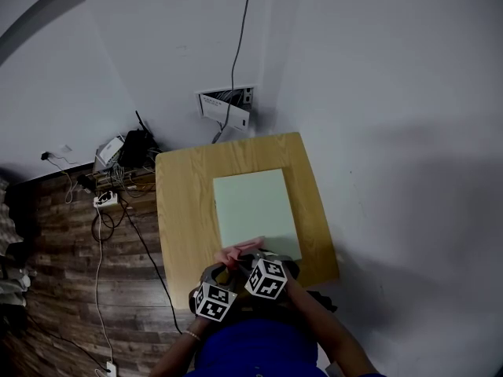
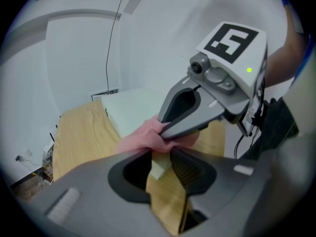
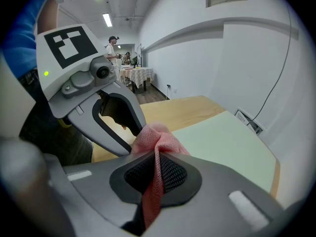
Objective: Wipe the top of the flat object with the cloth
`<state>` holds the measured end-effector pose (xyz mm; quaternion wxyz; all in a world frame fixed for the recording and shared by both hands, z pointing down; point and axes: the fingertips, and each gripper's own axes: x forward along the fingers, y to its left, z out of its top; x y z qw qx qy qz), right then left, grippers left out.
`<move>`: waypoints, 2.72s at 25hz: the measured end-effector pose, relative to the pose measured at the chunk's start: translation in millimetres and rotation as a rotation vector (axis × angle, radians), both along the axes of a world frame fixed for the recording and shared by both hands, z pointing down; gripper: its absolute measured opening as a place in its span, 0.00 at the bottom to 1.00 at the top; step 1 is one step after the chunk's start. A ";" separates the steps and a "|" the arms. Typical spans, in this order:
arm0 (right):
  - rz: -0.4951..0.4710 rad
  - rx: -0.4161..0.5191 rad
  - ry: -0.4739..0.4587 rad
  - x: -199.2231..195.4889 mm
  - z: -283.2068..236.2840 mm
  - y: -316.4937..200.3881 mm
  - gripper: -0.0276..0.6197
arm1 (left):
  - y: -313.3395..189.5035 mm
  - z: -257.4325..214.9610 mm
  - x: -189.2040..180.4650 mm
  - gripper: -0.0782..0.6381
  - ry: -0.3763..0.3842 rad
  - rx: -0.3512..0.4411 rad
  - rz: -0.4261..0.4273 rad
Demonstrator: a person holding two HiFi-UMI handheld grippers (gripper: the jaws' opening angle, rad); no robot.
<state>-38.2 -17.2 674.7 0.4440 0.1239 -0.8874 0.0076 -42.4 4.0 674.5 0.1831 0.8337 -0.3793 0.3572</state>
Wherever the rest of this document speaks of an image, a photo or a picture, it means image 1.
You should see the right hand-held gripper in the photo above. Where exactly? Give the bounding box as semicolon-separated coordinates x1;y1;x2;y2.
234;248;302;302

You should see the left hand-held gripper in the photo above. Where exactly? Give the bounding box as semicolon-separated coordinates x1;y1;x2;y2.
188;262;241;324

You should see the pink cloth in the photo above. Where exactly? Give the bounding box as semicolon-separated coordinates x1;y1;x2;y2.
213;235;266;272

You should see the light green board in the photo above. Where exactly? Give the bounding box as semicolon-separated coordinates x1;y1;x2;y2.
212;167;303;263

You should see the person's right forearm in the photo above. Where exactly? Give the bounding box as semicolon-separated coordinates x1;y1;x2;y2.
282;276;381;377

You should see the person's left forearm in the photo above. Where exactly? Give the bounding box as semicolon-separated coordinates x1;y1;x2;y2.
148;315;214;377

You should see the checkered cloth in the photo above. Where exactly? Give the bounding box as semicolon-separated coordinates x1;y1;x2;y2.
0;176;25;258

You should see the person's blue shirt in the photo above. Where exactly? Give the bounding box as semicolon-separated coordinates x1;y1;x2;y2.
183;318;330;377

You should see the white power strip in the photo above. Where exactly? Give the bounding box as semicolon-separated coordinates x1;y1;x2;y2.
92;191;119;209

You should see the wooden crate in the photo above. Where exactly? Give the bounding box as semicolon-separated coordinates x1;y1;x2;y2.
91;162;159;200

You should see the black router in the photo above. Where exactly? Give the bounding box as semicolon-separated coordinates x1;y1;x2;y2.
117;110;160;170

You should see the white router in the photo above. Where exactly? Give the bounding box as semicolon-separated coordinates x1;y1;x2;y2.
94;135;127;167

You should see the long black cable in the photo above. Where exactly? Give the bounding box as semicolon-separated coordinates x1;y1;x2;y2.
116;197;184;336

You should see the long white cable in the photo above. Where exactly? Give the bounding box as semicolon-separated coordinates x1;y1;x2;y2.
93;206;117;369

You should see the looped black cable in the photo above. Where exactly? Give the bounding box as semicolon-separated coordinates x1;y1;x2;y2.
90;199;127;243

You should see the recessed white wall box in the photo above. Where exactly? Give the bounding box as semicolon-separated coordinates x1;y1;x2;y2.
194;85;258;122

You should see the thin black cable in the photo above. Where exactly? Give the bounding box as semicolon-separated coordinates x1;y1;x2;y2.
26;315;112;374

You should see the thin beige cable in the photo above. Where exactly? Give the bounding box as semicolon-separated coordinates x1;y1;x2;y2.
48;155;80;205

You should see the grey wall cable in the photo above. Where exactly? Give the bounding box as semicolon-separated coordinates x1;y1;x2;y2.
211;0;256;145

